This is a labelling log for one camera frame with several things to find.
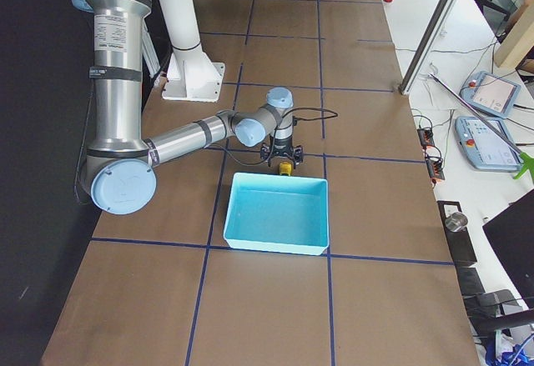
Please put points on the far teach pendant tablet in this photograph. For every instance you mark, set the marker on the far teach pendant tablet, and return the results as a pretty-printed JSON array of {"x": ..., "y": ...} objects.
[{"x": 490, "y": 94}]

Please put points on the aluminium frame post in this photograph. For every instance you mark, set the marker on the aluminium frame post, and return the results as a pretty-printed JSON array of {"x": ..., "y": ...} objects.
[{"x": 440, "y": 14}]

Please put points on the teach pendant tablet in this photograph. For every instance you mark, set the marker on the teach pendant tablet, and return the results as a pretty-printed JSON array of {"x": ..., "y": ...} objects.
[
  {"x": 483, "y": 149},
  {"x": 490, "y": 94}
]

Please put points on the metal cup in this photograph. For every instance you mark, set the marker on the metal cup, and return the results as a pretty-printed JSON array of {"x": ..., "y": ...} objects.
[{"x": 455, "y": 222}]

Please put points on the orange black connector strip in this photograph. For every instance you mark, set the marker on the orange black connector strip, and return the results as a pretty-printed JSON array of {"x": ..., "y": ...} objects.
[{"x": 432, "y": 155}]

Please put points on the near teach pendant tablet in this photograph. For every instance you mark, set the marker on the near teach pendant tablet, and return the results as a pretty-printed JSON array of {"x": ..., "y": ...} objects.
[{"x": 483, "y": 149}]

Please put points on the yellow beetle toy car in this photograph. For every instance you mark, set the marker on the yellow beetle toy car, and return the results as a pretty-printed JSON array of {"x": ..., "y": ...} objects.
[{"x": 285, "y": 169}]

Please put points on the black laptop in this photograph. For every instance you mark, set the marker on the black laptop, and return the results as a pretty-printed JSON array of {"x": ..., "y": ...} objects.
[{"x": 510, "y": 234}]

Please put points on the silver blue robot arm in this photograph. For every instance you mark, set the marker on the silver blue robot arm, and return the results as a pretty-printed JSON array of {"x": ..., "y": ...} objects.
[{"x": 118, "y": 173}]

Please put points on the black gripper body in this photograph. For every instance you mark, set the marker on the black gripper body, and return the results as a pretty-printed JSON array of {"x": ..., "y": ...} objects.
[{"x": 282, "y": 147}]

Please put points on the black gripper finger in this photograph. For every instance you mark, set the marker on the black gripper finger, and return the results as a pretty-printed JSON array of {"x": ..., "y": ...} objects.
[
  {"x": 266, "y": 153},
  {"x": 297, "y": 155}
]

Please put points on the turquoise plastic bin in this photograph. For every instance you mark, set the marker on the turquoise plastic bin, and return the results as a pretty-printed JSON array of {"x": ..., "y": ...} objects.
[{"x": 274, "y": 213}]

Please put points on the white pedestal column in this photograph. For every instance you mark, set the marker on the white pedestal column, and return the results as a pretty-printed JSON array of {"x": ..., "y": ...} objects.
[{"x": 191, "y": 75}]

